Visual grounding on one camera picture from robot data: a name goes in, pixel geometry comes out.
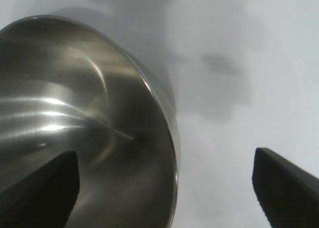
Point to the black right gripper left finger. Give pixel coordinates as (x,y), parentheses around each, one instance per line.
(37,198)

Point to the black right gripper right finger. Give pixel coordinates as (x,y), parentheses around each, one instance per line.
(289,195)

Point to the stainless steel bowl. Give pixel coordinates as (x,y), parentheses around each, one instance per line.
(74,88)

